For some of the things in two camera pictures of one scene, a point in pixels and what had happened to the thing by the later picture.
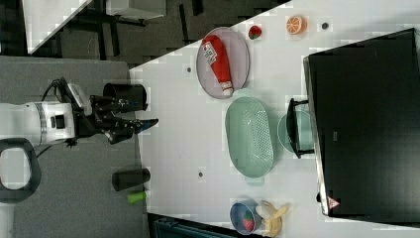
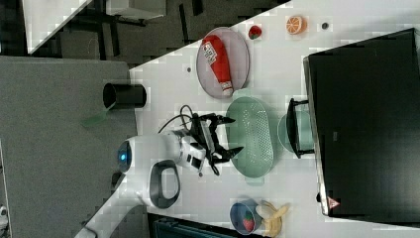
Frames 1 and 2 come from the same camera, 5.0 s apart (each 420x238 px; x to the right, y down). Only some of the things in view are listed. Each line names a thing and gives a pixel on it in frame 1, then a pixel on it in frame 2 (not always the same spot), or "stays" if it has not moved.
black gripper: (97, 115) to (204, 131)
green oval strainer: (249, 137) stays
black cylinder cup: (128, 95) stays
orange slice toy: (295, 25) stays
